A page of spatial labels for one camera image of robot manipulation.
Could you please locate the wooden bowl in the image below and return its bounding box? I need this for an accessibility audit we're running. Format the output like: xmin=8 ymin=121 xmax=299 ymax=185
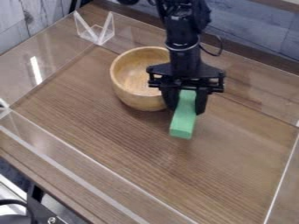
xmin=109 ymin=46 xmax=170 ymax=112

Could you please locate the clear acrylic corner bracket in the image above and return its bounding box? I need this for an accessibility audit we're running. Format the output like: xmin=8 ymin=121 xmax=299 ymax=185
xmin=73 ymin=11 xmax=115 ymax=46

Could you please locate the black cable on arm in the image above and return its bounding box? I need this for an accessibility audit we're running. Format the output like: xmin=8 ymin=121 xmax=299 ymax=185
xmin=199 ymin=33 xmax=224 ymax=58

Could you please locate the black table frame bracket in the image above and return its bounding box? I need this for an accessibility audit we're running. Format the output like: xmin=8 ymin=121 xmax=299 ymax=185
xmin=27 ymin=184 xmax=76 ymax=224

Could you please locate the black cable lower left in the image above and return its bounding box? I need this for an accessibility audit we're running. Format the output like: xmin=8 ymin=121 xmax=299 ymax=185
xmin=0 ymin=199 xmax=33 ymax=224

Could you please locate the green rectangular stick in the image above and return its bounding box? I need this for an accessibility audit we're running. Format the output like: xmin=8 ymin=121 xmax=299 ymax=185
xmin=170 ymin=90 xmax=196 ymax=139

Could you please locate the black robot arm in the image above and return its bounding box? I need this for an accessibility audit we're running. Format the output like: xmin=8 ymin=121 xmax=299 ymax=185
xmin=146 ymin=0 xmax=226 ymax=115

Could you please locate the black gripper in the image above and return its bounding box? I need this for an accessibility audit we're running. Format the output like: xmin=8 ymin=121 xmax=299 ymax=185
xmin=146 ymin=63 xmax=226 ymax=115

